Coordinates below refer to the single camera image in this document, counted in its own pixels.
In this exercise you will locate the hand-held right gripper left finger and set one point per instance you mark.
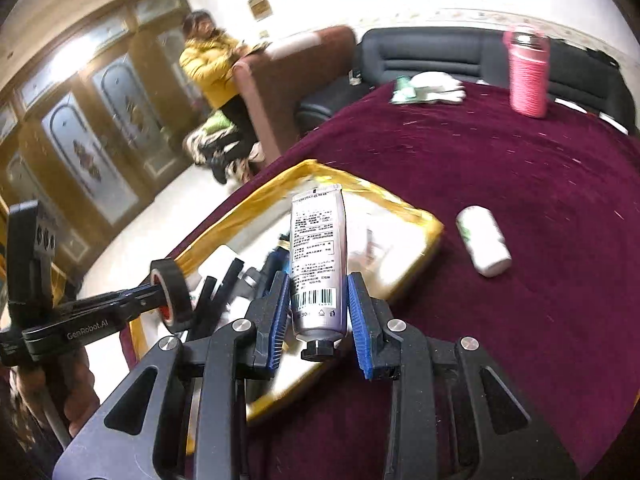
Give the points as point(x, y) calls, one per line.
point(277, 325)

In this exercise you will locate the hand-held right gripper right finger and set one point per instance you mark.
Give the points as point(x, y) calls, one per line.
point(359, 325)

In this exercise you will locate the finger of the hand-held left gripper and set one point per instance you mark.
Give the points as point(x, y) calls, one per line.
point(150, 314)
point(115, 297)

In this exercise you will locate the black tape roll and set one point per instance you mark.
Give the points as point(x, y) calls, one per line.
point(177, 295)

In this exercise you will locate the silver cream tube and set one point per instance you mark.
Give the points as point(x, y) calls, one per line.
point(317, 260)

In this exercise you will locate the person's left hand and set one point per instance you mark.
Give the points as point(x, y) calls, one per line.
point(80, 390)

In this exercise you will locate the white plastic bottle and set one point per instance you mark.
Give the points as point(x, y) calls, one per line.
point(482, 240)

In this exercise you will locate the wooden glass panel doors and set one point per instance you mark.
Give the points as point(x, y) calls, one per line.
point(100, 135)

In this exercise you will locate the maroon velvet tablecloth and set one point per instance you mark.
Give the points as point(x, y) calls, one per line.
point(500, 185)

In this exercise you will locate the brown armchair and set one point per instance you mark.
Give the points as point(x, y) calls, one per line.
point(285, 90)

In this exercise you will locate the white and green cloth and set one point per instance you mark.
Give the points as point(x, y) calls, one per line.
point(430, 89)

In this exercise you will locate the black leather sofa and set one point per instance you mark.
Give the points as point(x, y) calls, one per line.
point(440, 55)

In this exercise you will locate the pink sleeved bottle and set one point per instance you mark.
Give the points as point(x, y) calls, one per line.
point(527, 75)

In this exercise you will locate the gold wall plaque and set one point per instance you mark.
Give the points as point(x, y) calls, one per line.
point(260, 7)

